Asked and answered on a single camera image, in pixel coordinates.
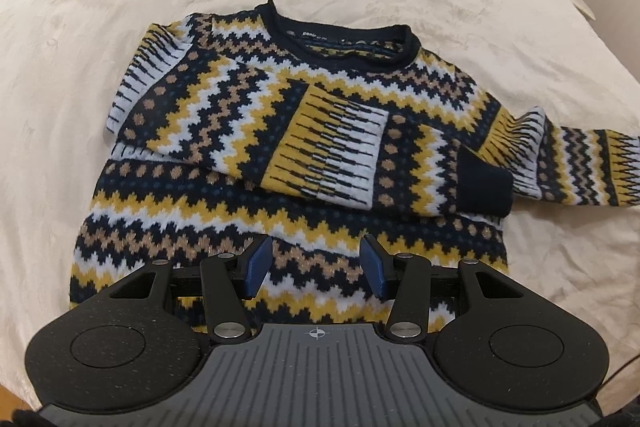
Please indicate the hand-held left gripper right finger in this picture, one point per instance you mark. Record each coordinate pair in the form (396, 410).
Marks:
(373, 265)

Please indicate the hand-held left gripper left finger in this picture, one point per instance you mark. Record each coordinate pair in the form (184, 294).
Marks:
(258, 266)

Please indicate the navy yellow zigzag knit sweater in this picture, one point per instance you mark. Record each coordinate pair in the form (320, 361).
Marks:
(300, 217)

